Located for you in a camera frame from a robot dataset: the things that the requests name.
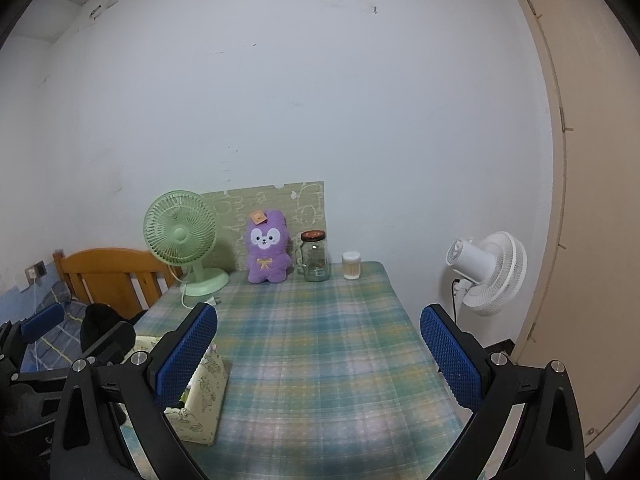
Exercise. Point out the beige door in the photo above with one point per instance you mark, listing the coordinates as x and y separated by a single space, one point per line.
600 210

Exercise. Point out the purple plush toy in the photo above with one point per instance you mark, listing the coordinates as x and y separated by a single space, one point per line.
267 265

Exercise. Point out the green patterned board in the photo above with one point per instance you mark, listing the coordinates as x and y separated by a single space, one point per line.
305 205

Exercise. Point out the white standing fan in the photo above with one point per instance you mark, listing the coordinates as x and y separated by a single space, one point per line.
495 275

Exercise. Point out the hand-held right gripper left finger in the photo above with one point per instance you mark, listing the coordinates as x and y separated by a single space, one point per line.
185 355

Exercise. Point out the plaid tablecloth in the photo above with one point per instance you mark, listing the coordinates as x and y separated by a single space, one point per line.
310 350

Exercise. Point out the green desk fan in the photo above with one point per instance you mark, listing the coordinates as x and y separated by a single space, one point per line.
177 232

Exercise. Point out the cotton swab container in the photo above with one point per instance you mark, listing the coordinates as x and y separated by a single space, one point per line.
351 269

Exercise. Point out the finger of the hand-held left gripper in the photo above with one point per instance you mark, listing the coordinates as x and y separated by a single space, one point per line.
112 337
42 320

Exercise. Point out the yellow patterned storage box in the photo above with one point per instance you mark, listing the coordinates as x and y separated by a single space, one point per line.
205 410

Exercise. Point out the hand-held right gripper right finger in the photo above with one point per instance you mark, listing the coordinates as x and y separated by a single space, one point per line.
450 360

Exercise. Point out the plaid bedding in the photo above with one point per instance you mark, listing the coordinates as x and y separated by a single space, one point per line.
55 345

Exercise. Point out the wall socket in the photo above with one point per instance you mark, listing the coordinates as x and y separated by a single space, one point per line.
36 271

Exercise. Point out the black cloth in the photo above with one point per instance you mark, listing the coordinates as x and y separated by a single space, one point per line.
100 320

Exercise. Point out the wooden chair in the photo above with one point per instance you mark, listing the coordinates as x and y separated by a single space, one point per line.
110 275

